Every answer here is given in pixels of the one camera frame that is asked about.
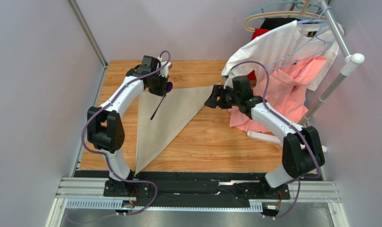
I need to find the purple plastic spoon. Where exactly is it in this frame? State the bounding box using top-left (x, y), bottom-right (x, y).
top-left (150, 82), bottom-right (173, 120)

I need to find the beige cloth napkin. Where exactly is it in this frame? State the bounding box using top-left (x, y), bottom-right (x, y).
top-left (135, 86), bottom-right (213, 174)

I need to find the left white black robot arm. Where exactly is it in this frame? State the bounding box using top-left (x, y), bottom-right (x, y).
top-left (85, 67), bottom-right (171, 197)

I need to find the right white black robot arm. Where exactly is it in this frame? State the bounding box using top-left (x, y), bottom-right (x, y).
top-left (204, 76), bottom-right (325, 198)

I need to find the white t-shirt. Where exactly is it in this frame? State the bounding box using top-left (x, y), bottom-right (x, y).
top-left (222, 20), bottom-right (339, 91)

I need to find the pink pleated garment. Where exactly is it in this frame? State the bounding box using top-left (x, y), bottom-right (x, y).
top-left (228, 56), bottom-right (327, 133)

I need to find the red garment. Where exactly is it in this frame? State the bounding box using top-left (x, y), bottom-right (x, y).
top-left (248, 28), bottom-right (270, 81)

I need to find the black garment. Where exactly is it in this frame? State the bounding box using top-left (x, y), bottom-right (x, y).
top-left (260, 17), bottom-right (300, 30)

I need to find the beige wooden hanger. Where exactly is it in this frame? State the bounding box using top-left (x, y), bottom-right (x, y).
top-left (243, 0), bottom-right (332, 32)

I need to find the green hanger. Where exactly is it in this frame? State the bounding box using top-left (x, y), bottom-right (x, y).
top-left (251, 0), bottom-right (322, 16)

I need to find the white metal clothes rack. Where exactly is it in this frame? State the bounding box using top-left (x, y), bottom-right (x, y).
top-left (247, 0), bottom-right (365, 154)

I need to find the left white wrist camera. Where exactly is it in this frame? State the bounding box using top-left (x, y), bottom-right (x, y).
top-left (139, 55), bottom-right (172, 78)

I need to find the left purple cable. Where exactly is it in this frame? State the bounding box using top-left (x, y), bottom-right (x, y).
top-left (80, 50), bottom-right (172, 216)

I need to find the blue wire hanger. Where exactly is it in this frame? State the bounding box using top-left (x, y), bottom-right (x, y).
top-left (264, 15), bottom-right (332, 72)

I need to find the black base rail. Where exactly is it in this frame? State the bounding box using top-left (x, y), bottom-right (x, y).
top-left (73, 170), bottom-right (291, 209)

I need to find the aluminium frame post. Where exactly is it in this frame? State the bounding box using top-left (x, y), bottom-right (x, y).
top-left (66, 0), bottom-right (108, 69)

